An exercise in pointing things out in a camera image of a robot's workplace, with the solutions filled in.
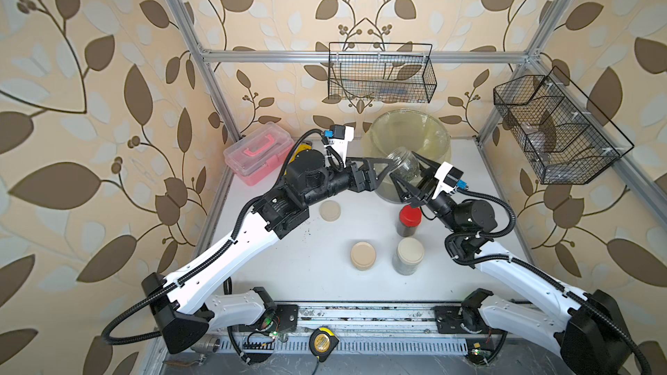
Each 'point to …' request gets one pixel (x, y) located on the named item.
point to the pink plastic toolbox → (260, 154)
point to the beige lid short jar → (363, 255)
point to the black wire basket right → (564, 137)
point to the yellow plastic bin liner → (418, 131)
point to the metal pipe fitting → (206, 344)
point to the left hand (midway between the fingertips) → (377, 158)
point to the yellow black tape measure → (322, 342)
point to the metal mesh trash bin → (420, 131)
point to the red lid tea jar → (410, 218)
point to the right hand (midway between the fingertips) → (402, 163)
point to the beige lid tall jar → (409, 253)
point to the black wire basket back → (375, 71)
